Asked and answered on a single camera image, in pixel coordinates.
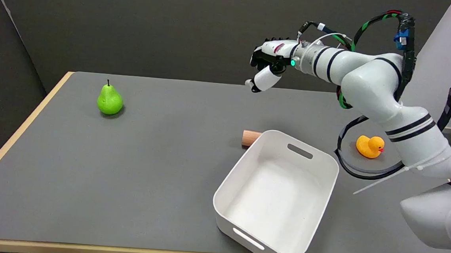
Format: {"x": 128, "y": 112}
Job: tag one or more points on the white plastic bin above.
{"x": 276, "y": 193}

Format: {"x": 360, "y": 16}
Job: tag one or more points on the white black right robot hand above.
{"x": 272, "y": 50}

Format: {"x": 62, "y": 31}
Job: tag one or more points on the yellow rubber duck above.
{"x": 369, "y": 146}

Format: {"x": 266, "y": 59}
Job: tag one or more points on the wooden cylinder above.
{"x": 250, "y": 138}

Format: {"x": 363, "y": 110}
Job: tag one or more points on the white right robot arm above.
{"x": 385, "y": 110}

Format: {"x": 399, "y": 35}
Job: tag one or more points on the green pear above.
{"x": 110, "y": 100}

